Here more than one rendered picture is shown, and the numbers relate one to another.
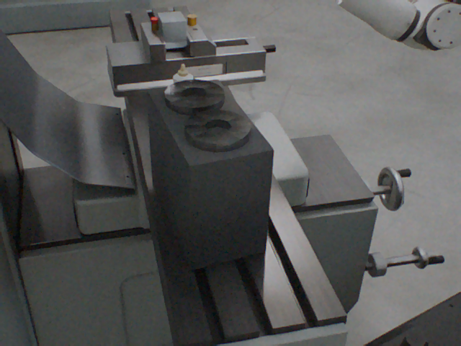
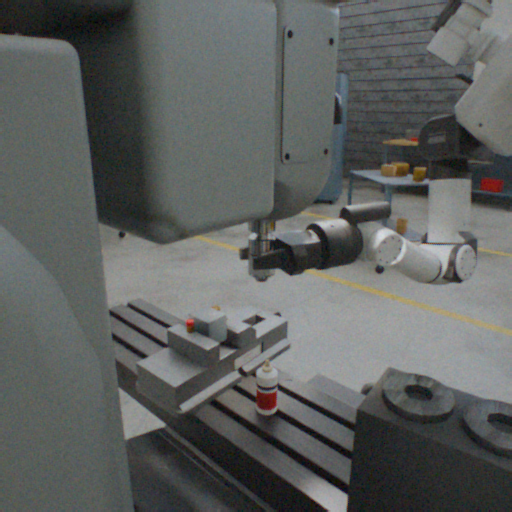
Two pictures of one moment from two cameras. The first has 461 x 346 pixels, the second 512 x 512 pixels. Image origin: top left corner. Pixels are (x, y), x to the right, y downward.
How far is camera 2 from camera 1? 69 cm
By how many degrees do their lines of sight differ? 33
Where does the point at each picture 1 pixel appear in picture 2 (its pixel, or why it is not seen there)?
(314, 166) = not seen: hidden behind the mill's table
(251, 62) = (278, 334)
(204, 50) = (248, 337)
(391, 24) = (430, 270)
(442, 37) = (466, 271)
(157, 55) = (213, 357)
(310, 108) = not seen: hidden behind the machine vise
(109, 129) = (180, 460)
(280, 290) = not seen: outside the picture
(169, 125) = (453, 445)
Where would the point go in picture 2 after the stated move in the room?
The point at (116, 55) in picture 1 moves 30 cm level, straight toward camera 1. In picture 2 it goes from (163, 372) to (278, 457)
